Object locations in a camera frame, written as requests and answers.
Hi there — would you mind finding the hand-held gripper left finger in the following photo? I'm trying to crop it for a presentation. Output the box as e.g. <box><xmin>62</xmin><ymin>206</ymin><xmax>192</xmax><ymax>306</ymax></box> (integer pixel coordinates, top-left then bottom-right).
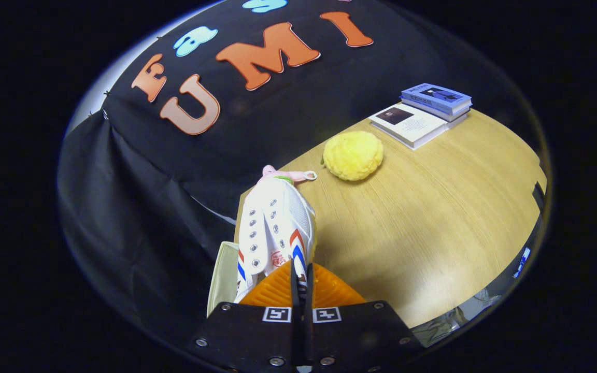
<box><xmin>184</xmin><ymin>262</ymin><xmax>299</xmax><ymax>373</ymax></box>

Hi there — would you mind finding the blue book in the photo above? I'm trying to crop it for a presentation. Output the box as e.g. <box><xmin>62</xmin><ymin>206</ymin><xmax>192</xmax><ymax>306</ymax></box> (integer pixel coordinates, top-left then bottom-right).
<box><xmin>400</xmin><ymin>83</ymin><xmax>473</xmax><ymax>123</ymax></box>

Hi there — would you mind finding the white book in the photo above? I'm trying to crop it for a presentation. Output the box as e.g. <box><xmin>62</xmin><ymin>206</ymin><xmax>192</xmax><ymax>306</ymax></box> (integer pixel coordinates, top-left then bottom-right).
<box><xmin>368</xmin><ymin>103</ymin><xmax>469</xmax><ymax>151</ymax></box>

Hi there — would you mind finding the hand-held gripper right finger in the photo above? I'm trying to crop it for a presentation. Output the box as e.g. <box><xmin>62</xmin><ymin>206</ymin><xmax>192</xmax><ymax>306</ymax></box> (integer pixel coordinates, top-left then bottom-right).
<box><xmin>303</xmin><ymin>263</ymin><xmax>426</xmax><ymax>373</ymax></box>

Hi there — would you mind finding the brown fabric storage box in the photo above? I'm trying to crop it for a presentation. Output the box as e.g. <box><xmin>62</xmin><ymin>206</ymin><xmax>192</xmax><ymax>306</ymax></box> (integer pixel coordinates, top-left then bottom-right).
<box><xmin>206</xmin><ymin>241</ymin><xmax>241</xmax><ymax>318</ymax></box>

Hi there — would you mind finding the black backdrop cloth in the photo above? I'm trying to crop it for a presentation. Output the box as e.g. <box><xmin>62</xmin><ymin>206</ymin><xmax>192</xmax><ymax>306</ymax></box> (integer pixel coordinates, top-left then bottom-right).
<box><xmin>56</xmin><ymin>0</ymin><xmax>543</xmax><ymax>332</ymax></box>

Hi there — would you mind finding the yellow plush ball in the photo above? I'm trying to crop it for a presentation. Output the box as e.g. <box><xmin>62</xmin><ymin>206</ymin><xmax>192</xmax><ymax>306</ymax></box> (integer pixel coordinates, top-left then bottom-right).
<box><xmin>322</xmin><ymin>131</ymin><xmax>385</xmax><ymax>182</ymax></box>

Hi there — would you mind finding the pink and green plush toy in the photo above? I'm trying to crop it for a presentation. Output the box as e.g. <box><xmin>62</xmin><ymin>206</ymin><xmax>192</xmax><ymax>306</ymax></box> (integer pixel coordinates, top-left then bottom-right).
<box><xmin>261</xmin><ymin>165</ymin><xmax>318</xmax><ymax>185</ymax></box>

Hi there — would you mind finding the white striped canvas shoe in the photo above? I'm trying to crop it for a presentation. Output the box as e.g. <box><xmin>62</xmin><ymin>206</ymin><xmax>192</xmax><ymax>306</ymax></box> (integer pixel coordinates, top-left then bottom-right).
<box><xmin>234</xmin><ymin>176</ymin><xmax>318</xmax><ymax>304</ymax></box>

